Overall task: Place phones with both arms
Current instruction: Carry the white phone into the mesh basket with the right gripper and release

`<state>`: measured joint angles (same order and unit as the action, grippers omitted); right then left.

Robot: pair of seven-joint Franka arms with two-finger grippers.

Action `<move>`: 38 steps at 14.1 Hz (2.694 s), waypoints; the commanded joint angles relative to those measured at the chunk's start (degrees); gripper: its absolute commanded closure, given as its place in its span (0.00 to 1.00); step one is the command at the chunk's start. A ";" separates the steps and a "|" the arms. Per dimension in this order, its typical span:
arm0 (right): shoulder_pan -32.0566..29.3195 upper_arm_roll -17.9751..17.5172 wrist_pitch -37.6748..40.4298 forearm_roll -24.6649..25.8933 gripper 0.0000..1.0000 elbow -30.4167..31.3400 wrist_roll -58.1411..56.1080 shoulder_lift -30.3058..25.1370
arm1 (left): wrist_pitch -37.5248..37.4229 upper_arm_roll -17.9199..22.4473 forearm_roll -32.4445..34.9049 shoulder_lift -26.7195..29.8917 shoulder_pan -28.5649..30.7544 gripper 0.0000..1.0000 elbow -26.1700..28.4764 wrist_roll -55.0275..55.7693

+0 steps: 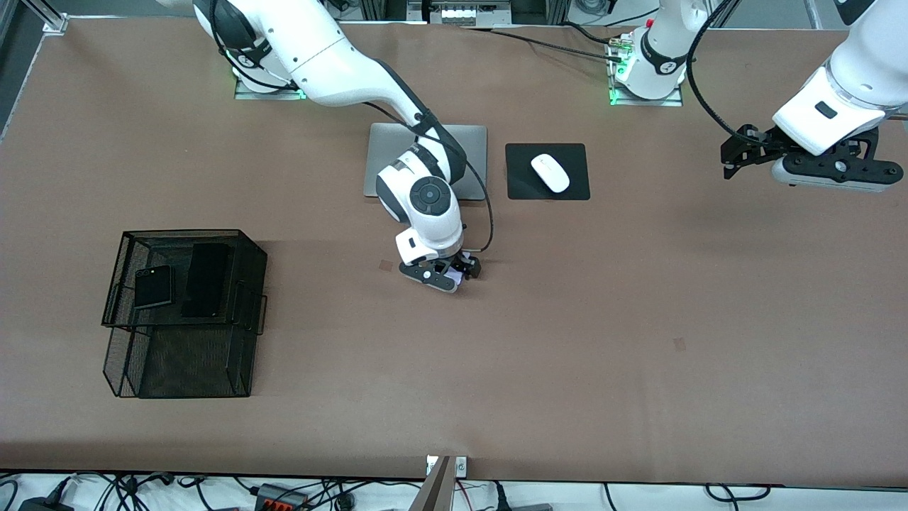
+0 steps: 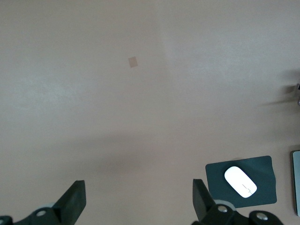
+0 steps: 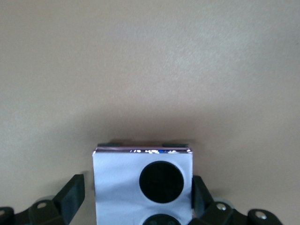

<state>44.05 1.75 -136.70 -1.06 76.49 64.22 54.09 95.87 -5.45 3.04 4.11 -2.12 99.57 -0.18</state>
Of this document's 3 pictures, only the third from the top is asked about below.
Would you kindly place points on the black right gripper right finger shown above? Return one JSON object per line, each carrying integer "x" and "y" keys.
{"x": 211, "y": 213}

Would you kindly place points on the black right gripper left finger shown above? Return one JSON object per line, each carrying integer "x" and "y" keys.
{"x": 68, "y": 204}

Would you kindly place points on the lilac flip phone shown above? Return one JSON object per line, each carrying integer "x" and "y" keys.
{"x": 117, "y": 187}

